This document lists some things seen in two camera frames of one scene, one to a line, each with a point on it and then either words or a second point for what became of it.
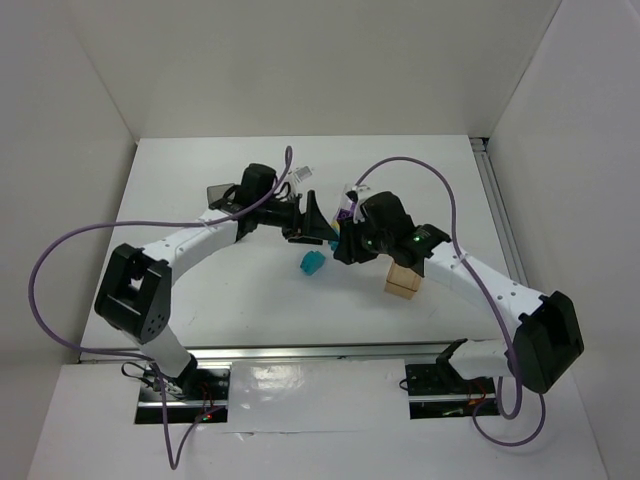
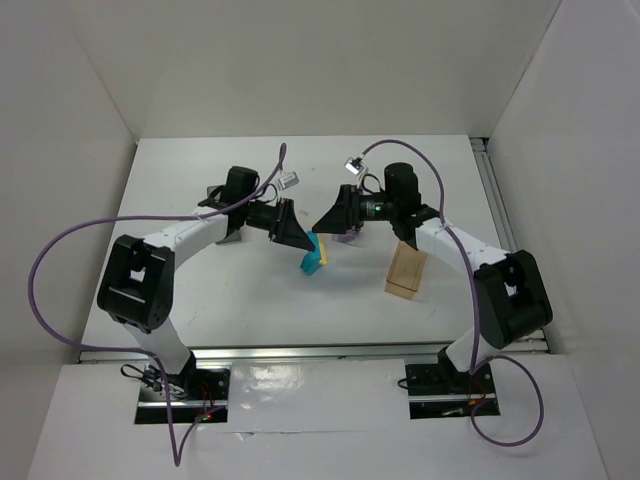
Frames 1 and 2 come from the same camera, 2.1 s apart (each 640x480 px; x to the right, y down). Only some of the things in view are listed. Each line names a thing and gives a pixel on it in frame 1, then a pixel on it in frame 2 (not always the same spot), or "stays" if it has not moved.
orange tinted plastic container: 402,282 stays
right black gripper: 347,245 -> 353,208
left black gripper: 307,216 -> 282,221
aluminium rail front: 266,353 stays
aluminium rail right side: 496,204 stays
